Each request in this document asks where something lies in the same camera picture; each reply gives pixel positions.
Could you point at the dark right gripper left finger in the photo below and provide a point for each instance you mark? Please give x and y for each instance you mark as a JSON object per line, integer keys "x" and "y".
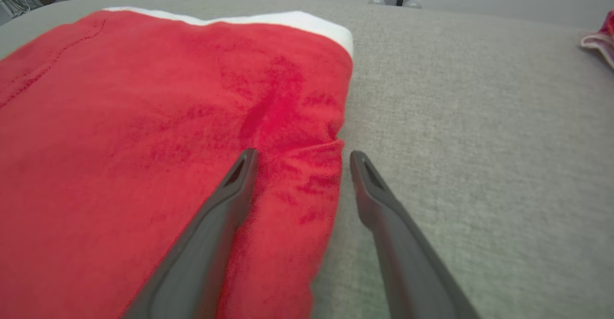
{"x": 206, "y": 247}

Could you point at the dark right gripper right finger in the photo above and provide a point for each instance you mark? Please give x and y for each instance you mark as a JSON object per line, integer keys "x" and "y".
{"x": 407, "y": 261}

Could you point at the red shorts white trim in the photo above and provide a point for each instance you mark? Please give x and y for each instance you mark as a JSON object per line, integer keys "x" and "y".
{"x": 144, "y": 117}

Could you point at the red Bulls 23 jersey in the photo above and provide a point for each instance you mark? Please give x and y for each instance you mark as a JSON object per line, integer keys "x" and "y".
{"x": 604, "y": 41}

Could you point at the grey fabric sofa seat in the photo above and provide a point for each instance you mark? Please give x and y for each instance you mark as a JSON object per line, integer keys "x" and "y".
{"x": 479, "y": 141}

